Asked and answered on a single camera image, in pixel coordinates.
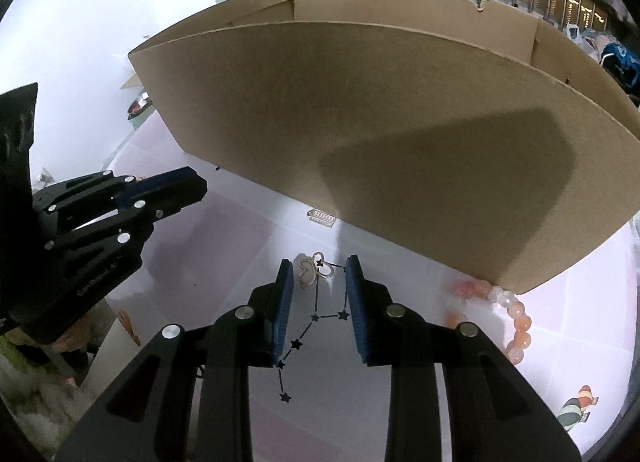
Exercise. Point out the green metal tin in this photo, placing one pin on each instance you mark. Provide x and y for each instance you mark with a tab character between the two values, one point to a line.
140	107

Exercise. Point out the gold looped pendant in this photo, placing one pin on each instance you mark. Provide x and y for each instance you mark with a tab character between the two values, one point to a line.
306	273

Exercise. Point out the silver bar charm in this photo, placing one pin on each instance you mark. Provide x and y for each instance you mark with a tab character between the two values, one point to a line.
321	217

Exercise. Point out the pink printed tablecloth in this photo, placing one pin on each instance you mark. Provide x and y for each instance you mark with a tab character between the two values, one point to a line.
200	252

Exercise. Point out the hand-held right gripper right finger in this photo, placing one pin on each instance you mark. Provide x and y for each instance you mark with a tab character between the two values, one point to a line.
357	317

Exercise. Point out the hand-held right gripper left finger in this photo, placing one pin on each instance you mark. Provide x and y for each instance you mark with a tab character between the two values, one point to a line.
282	317

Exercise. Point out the blue bag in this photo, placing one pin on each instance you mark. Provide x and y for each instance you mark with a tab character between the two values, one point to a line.
620	59

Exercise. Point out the brown cardboard box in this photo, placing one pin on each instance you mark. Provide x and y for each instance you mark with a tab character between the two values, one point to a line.
400	141

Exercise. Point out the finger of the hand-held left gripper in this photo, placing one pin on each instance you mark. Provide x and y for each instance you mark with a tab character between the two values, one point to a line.
95	274
160	189

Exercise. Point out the white plastic bag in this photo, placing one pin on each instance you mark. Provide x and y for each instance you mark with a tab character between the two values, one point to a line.
575	34

